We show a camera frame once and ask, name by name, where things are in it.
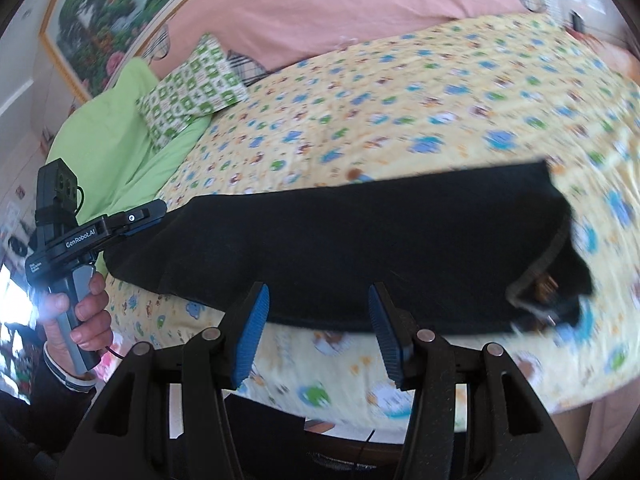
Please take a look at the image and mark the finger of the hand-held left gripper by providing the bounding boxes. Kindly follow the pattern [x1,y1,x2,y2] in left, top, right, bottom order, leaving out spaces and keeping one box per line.
[110,198,169,241]

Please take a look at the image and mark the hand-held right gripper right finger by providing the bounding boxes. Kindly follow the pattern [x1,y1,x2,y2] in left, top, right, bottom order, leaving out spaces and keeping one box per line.
[368,282,579,480]

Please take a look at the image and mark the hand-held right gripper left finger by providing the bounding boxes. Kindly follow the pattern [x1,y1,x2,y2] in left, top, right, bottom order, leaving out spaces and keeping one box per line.
[75,282,271,480]

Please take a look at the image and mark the black pants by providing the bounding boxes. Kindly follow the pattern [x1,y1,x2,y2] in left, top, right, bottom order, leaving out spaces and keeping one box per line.
[102,159,597,337]

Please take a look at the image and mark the person's left forearm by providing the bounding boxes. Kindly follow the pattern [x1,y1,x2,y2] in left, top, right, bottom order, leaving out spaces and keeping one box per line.
[0,342,98,461]

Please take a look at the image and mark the person's left hand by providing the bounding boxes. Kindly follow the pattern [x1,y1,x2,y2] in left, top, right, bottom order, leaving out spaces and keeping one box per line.
[42,270,109,357]

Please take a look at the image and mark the dark cloth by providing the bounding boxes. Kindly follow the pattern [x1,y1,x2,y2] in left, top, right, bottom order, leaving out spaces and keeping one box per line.
[222,393,417,480]

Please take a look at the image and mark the light green pillow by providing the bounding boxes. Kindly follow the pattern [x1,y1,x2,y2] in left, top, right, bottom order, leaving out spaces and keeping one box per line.
[47,57,213,272]

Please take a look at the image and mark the green and white patterned pillow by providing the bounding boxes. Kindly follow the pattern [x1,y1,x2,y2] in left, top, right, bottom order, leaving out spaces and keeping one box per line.
[136,34,249,153]

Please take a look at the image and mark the framed landscape painting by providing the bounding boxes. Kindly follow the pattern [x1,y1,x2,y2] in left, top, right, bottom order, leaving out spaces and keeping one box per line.
[40,0,241,103]

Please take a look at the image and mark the yellow printed bed sheet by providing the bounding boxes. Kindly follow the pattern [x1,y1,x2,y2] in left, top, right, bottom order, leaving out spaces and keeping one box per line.
[102,12,640,441]

